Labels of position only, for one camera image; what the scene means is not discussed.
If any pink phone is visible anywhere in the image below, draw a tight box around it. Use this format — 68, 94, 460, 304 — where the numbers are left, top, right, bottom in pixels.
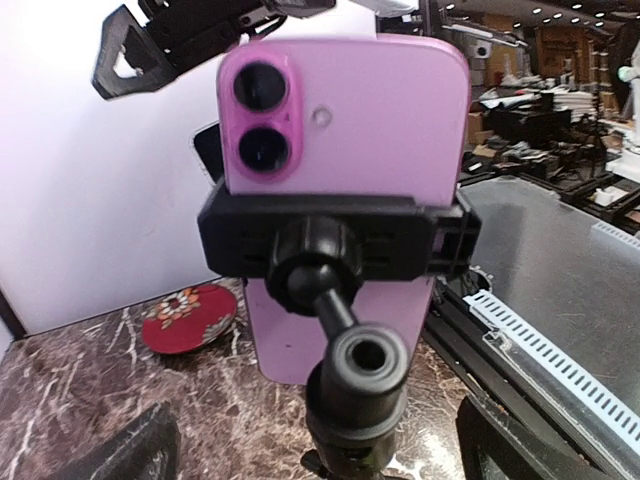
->
214, 35, 470, 384

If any black front rail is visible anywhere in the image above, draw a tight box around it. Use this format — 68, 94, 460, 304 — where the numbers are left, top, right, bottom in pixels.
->
422, 279, 639, 479

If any phone on right stand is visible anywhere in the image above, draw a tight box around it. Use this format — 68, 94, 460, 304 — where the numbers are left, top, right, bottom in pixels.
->
192, 123, 224, 185

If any white cable duct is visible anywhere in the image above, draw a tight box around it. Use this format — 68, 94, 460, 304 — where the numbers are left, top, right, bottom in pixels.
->
463, 290, 639, 452

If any red bowl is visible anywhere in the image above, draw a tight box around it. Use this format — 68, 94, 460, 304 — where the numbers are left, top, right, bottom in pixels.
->
141, 284, 238, 355

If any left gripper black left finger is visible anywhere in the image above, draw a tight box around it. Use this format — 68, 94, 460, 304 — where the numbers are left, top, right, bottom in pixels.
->
0, 402, 181, 480

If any black tall phone stand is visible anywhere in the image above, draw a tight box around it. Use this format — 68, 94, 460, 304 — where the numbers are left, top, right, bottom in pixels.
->
198, 185, 481, 479

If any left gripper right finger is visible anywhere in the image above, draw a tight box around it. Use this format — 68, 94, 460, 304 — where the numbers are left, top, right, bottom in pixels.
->
456, 396, 619, 480

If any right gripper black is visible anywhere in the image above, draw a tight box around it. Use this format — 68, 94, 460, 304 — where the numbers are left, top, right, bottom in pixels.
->
92, 1, 335, 100

